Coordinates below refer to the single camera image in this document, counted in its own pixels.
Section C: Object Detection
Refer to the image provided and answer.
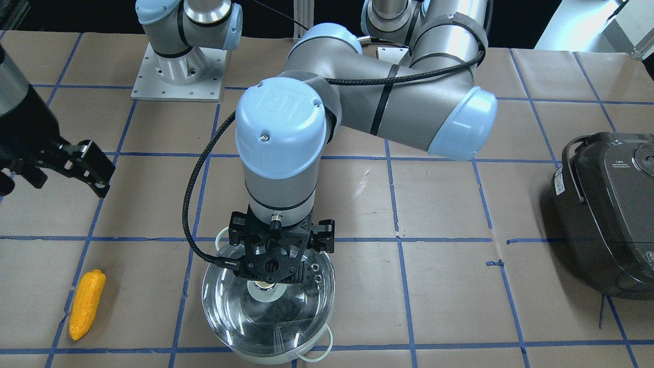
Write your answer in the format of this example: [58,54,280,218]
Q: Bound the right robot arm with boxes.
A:
[2,1,243,198]

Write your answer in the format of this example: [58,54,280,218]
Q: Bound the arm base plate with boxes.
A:
[376,45,409,64]
[131,45,230,103]

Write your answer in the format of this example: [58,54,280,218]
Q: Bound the glass pot lid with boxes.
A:
[202,241,336,357]

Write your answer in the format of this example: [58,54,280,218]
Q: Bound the black rice cooker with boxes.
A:
[552,132,653,300]

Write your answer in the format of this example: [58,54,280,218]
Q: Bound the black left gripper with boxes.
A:
[228,210,336,284]

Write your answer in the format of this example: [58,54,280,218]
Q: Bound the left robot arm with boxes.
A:
[229,1,498,284]

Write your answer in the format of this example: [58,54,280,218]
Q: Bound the pale green electric pot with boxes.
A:
[202,226,336,365]

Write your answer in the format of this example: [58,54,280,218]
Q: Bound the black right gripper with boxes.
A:
[0,77,115,199]

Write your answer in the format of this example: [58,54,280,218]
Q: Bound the yellow corn cob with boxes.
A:
[68,269,107,341]

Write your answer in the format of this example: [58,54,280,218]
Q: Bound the brown paper table cover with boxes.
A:
[1,31,652,367]

